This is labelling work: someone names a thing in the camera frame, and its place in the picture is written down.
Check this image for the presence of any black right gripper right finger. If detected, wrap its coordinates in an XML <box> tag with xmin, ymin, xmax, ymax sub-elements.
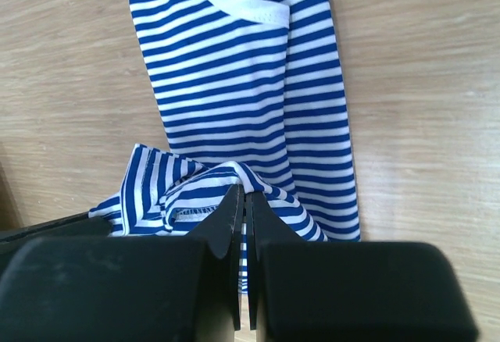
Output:
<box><xmin>248</xmin><ymin>193</ymin><xmax>479</xmax><ymax>341</ymax></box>

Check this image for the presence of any blue white striped tank top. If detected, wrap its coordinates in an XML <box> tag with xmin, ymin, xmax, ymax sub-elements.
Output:
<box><xmin>87</xmin><ymin>0</ymin><xmax>363</xmax><ymax>294</ymax></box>

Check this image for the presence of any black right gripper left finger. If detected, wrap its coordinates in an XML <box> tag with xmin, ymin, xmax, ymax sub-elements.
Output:
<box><xmin>1</xmin><ymin>186</ymin><xmax>243</xmax><ymax>341</ymax></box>

